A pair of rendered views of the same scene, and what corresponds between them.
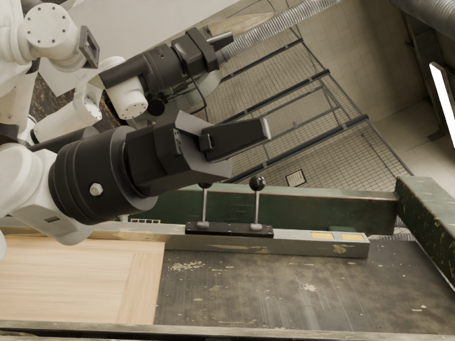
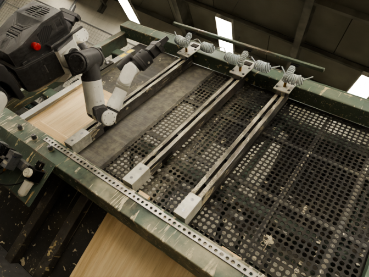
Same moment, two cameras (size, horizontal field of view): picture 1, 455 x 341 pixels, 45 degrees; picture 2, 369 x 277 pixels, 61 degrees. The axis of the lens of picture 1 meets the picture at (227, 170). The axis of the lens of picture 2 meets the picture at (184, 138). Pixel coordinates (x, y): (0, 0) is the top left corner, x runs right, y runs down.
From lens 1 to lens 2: 135 cm
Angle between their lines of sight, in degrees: 47
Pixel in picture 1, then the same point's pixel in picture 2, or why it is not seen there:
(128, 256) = not seen: hidden behind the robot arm
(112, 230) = (73, 88)
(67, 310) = not seen: hidden behind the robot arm
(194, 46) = (70, 15)
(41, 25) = (80, 35)
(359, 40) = not seen: outside the picture
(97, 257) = (80, 96)
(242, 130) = (165, 39)
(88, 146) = (142, 56)
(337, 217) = (112, 48)
